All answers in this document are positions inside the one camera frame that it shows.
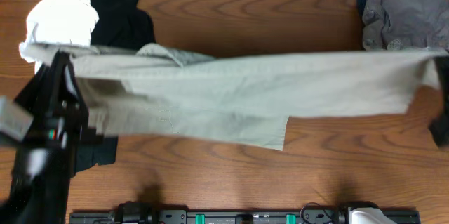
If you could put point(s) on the khaki green shorts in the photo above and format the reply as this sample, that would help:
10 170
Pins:
245 100

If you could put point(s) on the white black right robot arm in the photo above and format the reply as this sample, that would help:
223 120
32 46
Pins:
439 126

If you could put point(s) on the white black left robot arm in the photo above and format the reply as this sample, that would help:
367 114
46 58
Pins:
45 159

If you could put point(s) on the black shirt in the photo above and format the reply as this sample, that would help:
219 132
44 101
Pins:
121 24

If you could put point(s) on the white garment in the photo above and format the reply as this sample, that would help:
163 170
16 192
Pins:
61 22

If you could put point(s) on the grey folded garment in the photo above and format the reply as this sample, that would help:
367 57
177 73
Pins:
400 24

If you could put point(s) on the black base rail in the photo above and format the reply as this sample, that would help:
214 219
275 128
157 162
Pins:
311 213

